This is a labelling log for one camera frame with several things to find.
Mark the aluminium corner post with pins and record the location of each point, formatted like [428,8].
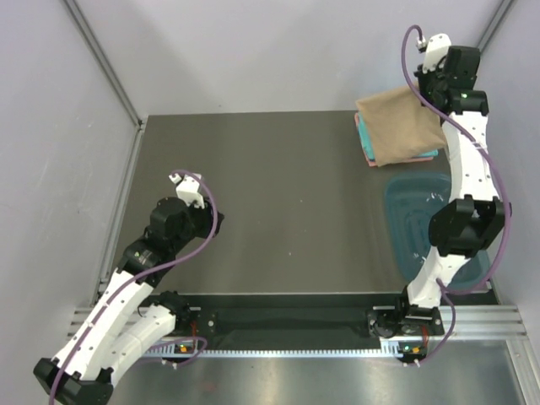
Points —
[76,14]
[495,21]

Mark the folded turquoise t shirt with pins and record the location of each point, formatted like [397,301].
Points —
[367,139]

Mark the aluminium front frame rail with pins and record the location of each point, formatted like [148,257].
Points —
[477,322]

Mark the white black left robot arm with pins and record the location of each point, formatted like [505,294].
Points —
[88,368]

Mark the right aluminium corner post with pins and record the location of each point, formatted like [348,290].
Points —
[495,21]

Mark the beige t shirt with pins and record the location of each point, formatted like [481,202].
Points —
[399,128]

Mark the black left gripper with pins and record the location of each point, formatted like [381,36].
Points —
[207,216]

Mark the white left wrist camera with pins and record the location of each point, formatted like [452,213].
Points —
[188,189]

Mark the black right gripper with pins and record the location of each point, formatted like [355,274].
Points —
[423,78]

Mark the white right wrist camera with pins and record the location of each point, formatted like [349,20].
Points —
[434,50]

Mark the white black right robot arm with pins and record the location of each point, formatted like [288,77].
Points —
[475,213]

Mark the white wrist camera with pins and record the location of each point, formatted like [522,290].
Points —
[434,50]
[188,189]

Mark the grey slotted cable duct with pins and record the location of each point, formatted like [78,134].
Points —
[383,349]

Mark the teal plastic bin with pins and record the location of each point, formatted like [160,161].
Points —
[411,199]

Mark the left aluminium corner post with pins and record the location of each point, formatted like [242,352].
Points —
[76,14]

